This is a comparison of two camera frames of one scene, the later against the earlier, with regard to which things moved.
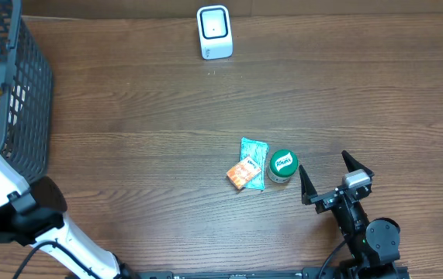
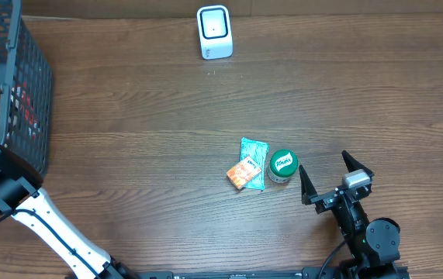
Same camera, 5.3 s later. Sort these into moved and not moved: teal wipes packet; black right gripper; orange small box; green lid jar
Moved: orange small box
Not moved: black right gripper; green lid jar; teal wipes packet
